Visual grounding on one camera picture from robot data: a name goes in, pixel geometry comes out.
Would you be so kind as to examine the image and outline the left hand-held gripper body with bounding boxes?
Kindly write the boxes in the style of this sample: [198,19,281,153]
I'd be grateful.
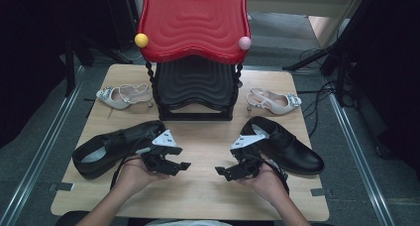
[135,129,184,177]

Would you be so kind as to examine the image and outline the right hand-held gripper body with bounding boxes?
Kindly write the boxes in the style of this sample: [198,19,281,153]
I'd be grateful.
[229,134,267,182]

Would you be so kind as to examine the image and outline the black leather shoe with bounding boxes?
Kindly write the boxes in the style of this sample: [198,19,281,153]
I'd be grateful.
[240,116,326,176]
[71,120,167,180]

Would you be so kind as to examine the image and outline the white high-heeled sandal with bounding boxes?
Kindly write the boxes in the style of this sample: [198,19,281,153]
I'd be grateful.
[246,87,303,116]
[95,82,155,111]

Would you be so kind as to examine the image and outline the red and black shoe rack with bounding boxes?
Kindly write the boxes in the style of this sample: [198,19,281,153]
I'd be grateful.
[134,0,253,122]

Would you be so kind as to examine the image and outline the person's right hand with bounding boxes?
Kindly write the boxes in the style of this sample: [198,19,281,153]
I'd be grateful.
[236,163,291,207]

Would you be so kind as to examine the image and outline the person's left hand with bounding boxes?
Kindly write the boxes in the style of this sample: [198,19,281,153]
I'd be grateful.
[113,156,171,201]

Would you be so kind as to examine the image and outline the person's light clothing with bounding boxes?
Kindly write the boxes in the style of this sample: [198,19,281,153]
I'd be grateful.
[145,219,232,226]

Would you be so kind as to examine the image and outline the black chair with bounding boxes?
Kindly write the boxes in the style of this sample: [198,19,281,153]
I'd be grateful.
[53,210,97,226]

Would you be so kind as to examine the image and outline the black upright stand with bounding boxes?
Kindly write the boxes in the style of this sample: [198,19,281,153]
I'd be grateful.
[63,37,77,98]

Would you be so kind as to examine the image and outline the left hand-held gripper cable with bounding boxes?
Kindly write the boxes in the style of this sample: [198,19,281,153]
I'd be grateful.
[110,155,147,190]

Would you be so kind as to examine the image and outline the black floor cables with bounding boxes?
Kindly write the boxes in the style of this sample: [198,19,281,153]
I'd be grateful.
[298,47,338,140]

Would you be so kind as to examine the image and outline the metal floor rail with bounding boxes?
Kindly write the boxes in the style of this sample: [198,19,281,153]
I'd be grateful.
[328,93,395,226]
[0,65,85,226]

